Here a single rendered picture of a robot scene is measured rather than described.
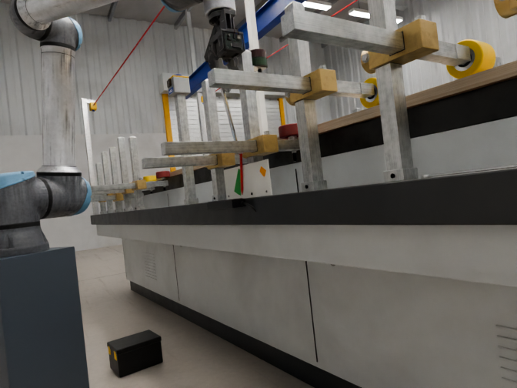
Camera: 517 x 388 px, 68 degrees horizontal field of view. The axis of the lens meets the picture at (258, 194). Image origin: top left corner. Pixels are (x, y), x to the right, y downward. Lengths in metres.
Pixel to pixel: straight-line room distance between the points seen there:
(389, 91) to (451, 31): 8.81
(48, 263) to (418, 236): 1.12
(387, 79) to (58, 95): 1.16
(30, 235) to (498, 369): 1.34
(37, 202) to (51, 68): 0.48
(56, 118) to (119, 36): 8.26
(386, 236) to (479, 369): 0.38
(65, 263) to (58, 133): 0.46
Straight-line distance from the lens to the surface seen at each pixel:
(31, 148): 8.87
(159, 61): 9.77
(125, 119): 9.20
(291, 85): 0.90
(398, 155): 0.77
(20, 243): 1.44
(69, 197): 1.56
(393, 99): 0.78
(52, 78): 1.60
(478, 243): 0.73
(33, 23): 1.54
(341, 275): 1.23
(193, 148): 1.01
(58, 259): 1.46
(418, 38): 0.76
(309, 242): 1.00
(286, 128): 1.17
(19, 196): 1.46
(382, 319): 1.17
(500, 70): 0.91
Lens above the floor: 0.70
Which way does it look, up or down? level
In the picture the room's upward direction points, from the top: 6 degrees counter-clockwise
